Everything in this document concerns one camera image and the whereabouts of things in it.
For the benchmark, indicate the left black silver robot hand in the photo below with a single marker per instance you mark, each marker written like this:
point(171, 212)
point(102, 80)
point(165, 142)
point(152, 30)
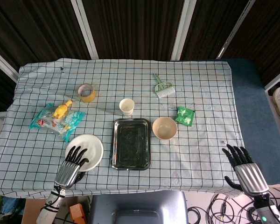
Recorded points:
point(68, 171)

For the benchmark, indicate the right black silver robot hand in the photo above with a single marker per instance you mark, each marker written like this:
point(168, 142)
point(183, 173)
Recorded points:
point(250, 177)

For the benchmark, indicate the white round plate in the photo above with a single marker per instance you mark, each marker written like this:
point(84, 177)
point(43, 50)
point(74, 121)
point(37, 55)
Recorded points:
point(93, 147)

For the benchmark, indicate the beige round bowl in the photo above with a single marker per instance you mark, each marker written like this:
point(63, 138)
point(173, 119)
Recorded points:
point(165, 129)

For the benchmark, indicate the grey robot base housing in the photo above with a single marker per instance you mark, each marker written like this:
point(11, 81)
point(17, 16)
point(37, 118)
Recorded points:
point(137, 203)

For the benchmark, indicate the black metal rectangular tray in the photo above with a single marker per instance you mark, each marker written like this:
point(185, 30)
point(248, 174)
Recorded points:
point(130, 144)

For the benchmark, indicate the orange box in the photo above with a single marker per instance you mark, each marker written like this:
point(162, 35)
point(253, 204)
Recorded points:
point(76, 212)

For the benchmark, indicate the blue clear snack package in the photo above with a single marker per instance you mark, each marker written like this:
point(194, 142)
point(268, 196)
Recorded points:
point(60, 127)

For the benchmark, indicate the brown cardboard box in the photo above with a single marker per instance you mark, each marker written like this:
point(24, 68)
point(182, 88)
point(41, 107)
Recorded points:
point(37, 210)

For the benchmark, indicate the yellow rubber chicken toy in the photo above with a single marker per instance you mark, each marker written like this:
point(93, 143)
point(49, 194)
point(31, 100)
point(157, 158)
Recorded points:
point(59, 110)

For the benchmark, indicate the yellow packing tape roll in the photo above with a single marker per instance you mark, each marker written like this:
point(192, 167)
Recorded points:
point(89, 98)

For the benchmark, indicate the white paper cup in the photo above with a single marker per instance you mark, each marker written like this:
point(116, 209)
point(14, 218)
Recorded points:
point(126, 106)

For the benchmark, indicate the green foil sachet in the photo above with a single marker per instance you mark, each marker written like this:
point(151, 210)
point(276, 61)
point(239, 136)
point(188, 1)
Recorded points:
point(184, 116)

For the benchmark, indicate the light blue checked tablecloth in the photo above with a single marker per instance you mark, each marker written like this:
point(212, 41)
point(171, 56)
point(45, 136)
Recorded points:
point(200, 81)

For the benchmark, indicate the green small hand brush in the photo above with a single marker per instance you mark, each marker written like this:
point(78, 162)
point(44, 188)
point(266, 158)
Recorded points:
point(163, 91)

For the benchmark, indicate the white partition frame post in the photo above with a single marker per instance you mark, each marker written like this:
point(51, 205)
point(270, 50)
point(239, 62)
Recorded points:
point(84, 25)
point(235, 28)
point(277, 80)
point(2, 61)
point(183, 28)

